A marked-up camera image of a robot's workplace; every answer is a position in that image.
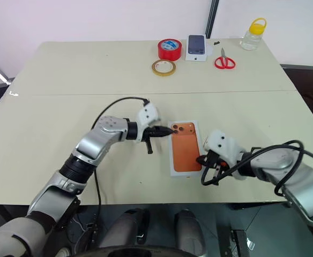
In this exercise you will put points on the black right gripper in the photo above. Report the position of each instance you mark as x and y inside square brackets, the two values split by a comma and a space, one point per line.
[217, 174]

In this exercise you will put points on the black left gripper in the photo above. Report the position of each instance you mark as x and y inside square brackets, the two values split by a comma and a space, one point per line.
[151, 131]

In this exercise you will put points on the white box lid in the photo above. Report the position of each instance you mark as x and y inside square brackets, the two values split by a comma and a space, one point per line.
[186, 150]

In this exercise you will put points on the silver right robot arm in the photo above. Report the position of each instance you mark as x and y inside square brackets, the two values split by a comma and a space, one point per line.
[306, 187]

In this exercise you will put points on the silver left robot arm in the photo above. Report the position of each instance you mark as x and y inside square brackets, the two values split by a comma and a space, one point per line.
[97, 144]

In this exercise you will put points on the phone box with dark print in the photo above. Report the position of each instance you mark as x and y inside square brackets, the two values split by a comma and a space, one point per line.
[196, 44]

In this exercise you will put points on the yellow clear tape roll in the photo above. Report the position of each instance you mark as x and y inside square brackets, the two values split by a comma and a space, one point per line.
[163, 75]

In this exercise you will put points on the dark grey rounded shape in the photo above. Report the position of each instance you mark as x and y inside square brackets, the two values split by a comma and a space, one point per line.
[190, 233]
[124, 230]

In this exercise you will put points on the red tape roll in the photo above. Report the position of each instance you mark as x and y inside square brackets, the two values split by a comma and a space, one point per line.
[163, 54]

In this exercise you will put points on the clear jar with yellow lid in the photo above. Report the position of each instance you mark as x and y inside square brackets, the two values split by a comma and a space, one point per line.
[250, 40]

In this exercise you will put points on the white shoe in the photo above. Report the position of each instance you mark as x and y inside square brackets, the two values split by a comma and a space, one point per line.
[62, 252]

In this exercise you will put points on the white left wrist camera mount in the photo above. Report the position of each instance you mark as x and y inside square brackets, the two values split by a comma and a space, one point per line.
[148, 113]

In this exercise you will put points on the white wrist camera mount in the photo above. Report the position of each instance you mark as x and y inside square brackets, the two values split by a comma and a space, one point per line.
[226, 147]
[148, 113]

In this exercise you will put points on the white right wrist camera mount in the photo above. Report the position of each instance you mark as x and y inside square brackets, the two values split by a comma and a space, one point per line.
[226, 147]

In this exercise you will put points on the black metal floor bracket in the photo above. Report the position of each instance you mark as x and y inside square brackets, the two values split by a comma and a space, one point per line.
[241, 241]

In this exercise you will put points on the black vertical post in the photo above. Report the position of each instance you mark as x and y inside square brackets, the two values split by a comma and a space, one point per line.
[212, 16]

